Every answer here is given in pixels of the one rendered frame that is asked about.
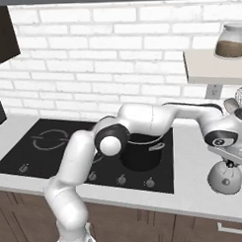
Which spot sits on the dark wall cupboard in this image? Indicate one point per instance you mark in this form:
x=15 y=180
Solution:
x=3 y=34

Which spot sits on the glass jar with brown contents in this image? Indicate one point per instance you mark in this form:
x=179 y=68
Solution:
x=230 y=43

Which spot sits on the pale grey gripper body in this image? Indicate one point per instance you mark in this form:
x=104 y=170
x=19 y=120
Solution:
x=226 y=154

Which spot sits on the grey wall socket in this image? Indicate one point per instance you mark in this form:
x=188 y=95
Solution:
x=213 y=91

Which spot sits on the black cooking pot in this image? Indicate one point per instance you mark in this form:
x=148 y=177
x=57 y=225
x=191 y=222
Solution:
x=142 y=155

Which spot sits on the grey hob knob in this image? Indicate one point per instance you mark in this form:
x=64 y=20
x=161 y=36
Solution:
x=92 y=175
x=121 y=179
x=150 y=182
x=23 y=168

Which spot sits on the beige wall shelf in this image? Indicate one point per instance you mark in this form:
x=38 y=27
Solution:
x=216 y=68

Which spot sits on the brown drawer front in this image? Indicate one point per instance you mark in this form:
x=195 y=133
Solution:
x=202 y=233

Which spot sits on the pale speckled round object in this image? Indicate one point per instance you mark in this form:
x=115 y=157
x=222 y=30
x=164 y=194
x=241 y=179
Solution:
x=241 y=96

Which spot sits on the black hob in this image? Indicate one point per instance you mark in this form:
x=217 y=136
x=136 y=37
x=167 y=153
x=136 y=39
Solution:
x=35 y=152

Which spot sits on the brown cupboard door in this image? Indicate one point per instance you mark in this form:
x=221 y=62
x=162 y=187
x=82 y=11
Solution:
x=130 y=228
x=21 y=222

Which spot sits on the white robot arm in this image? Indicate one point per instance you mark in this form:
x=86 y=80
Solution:
x=75 y=167

